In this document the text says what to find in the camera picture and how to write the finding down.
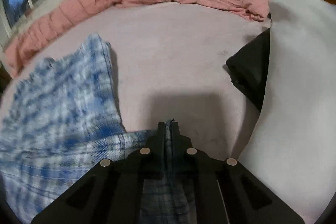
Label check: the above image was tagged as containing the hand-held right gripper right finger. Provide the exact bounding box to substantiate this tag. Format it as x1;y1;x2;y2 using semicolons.
171;121;306;224

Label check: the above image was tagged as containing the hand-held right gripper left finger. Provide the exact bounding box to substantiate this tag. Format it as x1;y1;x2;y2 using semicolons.
31;121;166;224

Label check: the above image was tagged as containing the blue plaid shirt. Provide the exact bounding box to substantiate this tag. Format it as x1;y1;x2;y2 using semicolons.
0;33;197;224

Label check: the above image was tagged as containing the white folded garment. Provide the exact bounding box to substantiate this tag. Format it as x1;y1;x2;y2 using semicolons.
238;0;336;224

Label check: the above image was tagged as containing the black folded garment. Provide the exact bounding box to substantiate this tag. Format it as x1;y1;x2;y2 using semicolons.
226;28;271;111

